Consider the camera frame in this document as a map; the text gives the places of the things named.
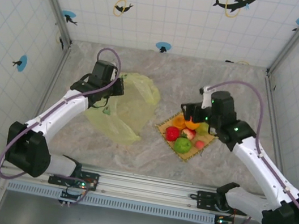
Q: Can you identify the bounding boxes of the yellow-green plastic bag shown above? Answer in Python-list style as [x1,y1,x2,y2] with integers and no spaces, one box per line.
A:
[80,65,164,150]

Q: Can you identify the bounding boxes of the fish on blue oval sticker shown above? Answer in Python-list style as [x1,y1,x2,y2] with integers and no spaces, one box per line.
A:
[11,53,29,73]

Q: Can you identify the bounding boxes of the green apple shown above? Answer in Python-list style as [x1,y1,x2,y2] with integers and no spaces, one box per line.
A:
[173,136,194,155]

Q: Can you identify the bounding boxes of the flat black animal sticker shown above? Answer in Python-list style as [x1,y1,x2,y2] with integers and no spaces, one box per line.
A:
[224,58,251,67]

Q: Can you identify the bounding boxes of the seal on blue circle sticker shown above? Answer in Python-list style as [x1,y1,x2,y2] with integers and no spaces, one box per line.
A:
[154,40,172,55]

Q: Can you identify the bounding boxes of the aluminium front rail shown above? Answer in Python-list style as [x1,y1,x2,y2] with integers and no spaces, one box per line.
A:
[0,150,268,223]

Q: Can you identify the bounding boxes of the black animal yellow ring sticker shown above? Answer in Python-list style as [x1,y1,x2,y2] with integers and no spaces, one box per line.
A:
[53,30,67,52]

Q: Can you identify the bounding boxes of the shark on blue circle sticker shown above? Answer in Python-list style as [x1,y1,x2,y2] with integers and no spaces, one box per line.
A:
[59,10,80,26]

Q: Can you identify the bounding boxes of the yellow-orange fruit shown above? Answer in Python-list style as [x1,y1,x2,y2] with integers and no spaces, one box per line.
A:
[172,115,187,129]

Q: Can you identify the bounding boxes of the red apple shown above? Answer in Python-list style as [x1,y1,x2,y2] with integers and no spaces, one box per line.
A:
[164,125,181,143]

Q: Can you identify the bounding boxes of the large dolphin yellow ring sticker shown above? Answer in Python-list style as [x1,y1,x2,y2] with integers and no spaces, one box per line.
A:
[211,0,257,22]

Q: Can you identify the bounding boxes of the aluminium corner post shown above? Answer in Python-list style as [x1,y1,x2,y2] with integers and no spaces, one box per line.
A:
[18,0,80,48]
[266,0,299,80]

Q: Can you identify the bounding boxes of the thin black cable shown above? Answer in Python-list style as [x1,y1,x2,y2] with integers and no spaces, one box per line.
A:
[206,123,220,138]
[92,92,114,112]

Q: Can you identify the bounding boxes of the left controller board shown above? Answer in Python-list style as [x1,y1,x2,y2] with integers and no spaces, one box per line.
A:
[58,182,90,210]

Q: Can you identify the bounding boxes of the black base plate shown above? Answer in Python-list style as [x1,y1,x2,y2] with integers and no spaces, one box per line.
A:
[188,188,228,213]
[48,164,101,193]

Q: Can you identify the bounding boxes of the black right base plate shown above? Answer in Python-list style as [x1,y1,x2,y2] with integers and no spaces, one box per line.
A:
[188,188,228,213]

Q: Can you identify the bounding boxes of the woven bamboo mat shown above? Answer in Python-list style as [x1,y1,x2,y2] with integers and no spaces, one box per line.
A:
[150,106,222,167]

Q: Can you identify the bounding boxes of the small dolphin yellow ring sticker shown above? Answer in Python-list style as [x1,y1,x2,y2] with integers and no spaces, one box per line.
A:
[112,0,135,19]

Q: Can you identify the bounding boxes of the orange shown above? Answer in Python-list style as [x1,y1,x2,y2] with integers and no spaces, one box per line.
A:
[183,117,202,132]

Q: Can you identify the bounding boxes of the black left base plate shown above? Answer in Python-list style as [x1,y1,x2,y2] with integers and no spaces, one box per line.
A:
[48,164,101,193]

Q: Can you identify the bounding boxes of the white slotted cable duct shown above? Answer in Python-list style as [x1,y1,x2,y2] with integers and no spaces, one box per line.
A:
[6,179,236,224]

